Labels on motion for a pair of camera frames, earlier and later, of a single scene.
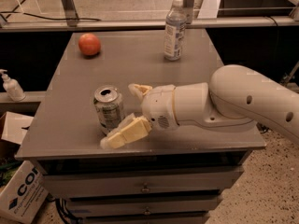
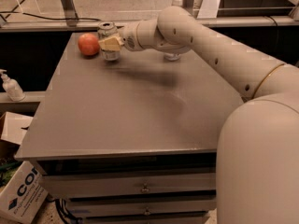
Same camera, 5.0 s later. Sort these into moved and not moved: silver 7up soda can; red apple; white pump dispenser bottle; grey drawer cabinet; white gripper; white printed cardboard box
Moved: silver 7up soda can; white gripper
Not moved: grey drawer cabinet; white printed cardboard box; white pump dispenser bottle; red apple
